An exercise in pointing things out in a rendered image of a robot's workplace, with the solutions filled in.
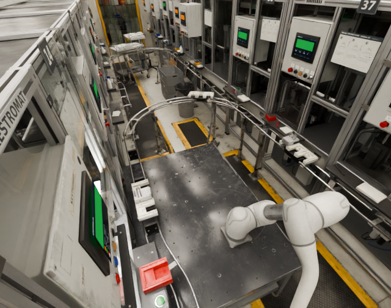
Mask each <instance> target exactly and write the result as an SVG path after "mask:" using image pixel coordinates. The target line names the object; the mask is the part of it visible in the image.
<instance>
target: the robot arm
mask: <svg viewBox="0 0 391 308"><path fill-rule="evenodd" d="M348 212H349V202H348V200H347V198H346V197H345V196H344V195H343V194H340V193H339V192H335V191H325V192H320V193H317V194H314V195H311V196H307V197H305V198H303V199H302V200H301V199H296V198H291V199H288V200H286V201H285V202H284V203H278V204H276V203H274V202H273V201H270V200H262V201H260V202H257V203H254V204H252V205H249V206H248V207H246V208H244V207H235V208H233V209H232V210H230V212H229V214H228V216H227V220H226V226H222V227H221V231H222V232H223V234H224V236H225V237H226V239H227V241H228V243H229V246H230V248H231V249H233V248H234V247H236V246H238V245H240V244H243V243H245V242H247V241H252V237H251V236H250V235H249V234H248V233H249V232H250V231H251V230H253V229H254V228H256V227H260V226H265V225H269V224H273V223H275V222H276V221H277V220H283V223H284V226H285V230H286V233H287V235H288V237H289V239H290V242H291V245H292V246H293V248H294V250H295V252H296V254H297V255H298V257H299V260H300V262H301V265H302V276H301V280H300V282H299V285H298V287H297V290H296V293H295V295H294V298H293V300H292V303H291V306H290V308H307V305H308V303H309V301H310V298H311V297H312V295H313V292H314V290H315V287H316V285H317V282H318V276H319V265H318V257H317V252H316V241H315V236H314V233H316V232H317V231H319V229H322V228H325V227H329V226H331V225H333V224H335V223H337V222H339V221H341V220H342V219H343V218H344V217H345V216H346V215H347V214H348Z"/></svg>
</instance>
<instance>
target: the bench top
mask: <svg viewBox="0 0 391 308"><path fill-rule="evenodd" d="M197 155H198V156H197ZM166 157H167V158H166ZM141 163H142V167H143V170H144V174H145V177H146V179H148V182H149V185H148V187H150V189H151V191H152V198H153V199H154V201H155V209H157V212H158V215H157V218H158V222H159V226H160V229H161V233H162V235H163V237H164V239H165V241H166V243H167V245H168V247H169V248H170V250H171V251H172V253H173V254H174V256H175V258H176V259H178V260H179V261H180V265H181V267H182V268H183V270H184V272H185V273H186V275H187V277H188V279H189V281H190V283H191V285H192V287H193V289H194V292H195V295H196V298H197V301H198V303H199V306H200V308H221V307H223V306H225V305H227V304H229V303H231V302H233V301H235V300H237V299H239V298H241V297H243V296H245V295H247V294H249V293H251V292H253V291H255V290H257V289H259V288H261V287H263V286H265V285H267V284H269V283H271V282H273V281H275V280H277V279H279V278H281V277H283V276H285V275H287V274H289V273H291V272H293V271H295V270H297V269H299V268H301V267H302V265H301V262H300V260H299V257H298V255H297V254H296V252H295V250H294V248H293V246H292V245H291V242H290V240H289V239H288V237H287V236H286V235H285V234H284V232H283V231H282V229H281V228H280V227H279V226H278V225H277V223H276V222H275V223H273V224H269V225H263V226H260V227H256V228H254V229H253V230H251V231H250V232H249V233H248V234H249V235H250V236H251V237H252V241H247V242H245V243H243V244H240V245H238V246H236V247H234V248H233V249H231V248H230V246H229V243H228V241H227V239H226V237H225V236H224V234H223V232H222V231H221V227H222V226H226V220H227V216H228V214H229V212H230V210H232V209H233V208H235V207H244V208H246V207H248V206H249V205H252V204H255V203H257V202H259V200H258V199H257V198H256V197H255V196H254V194H253V192H252V191H251V190H250V189H249V188H248V186H247V185H246V184H245V182H243V180H242V179H241V177H240V176H239V175H238V173H237V172H236V171H235V170H234V168H233V167H232V166H231V164H230V163H229V162H228V161H227V159H226V158H225V157H224V155H223V154H222V153H221V152H220V150H219V149H218V148H217V147H216V145H215V144H214V143H213V142H212V143H209V144H205V145H201V146H198V147H194V148H189V149H187V150H182V151H180V152H176V153H171V154H168V155H164V156H160V157H157V158H153V159H149V160H146V161H142V162H141ZM182 167H183V168H182ZM123 174H124V178H125V184H126V191H127V195H128V201H129V205H130V212H131V219H132V222H133V229H134V236H135V239H136V246H137V248H138V247H140V246H143V245H145V244H147V242H146V239H145V234H144V229H143V226H142V221H140V222H139V219H138V215H137V210H136V204H135V201H134V195H133V190H132V186H131V184H132V183H133V179H132V175H131V170H130V165H128V166H124V167H123ZM189 181H190V182H189ZM147 238H148V242H149V243H151V242H155V245H156V250H157V253H158V257H159V259H161V258H164V257H166V259H167V262H168V265H170V264H171V263H172V262H174V261H175V260H174V258H173V257H172V256H171V254H170V252H169V251H168V249H167V248H166V245H165V244H164V242H163V240H162V238H161V235H160V233H156V234H154V235H150V236H148V237H147ZM285 244H287V246H285ZM283 264H285V266H283ZM170 273H171V276H172V280H173V283H171V285H172V287H173V289H174V291H175V294H176V296H177V299H178V303H179V305H180V308H197V306H196V302H195V299H194V297H193V294H192V291H191V289H190V286H189V284H188V282H187V280H186V278H185V276H184V274H183V273H182V271H181V269H180V268H179V266H178V265H177V266H175V267H174V268H172V269H171V270H170Z"/></svg>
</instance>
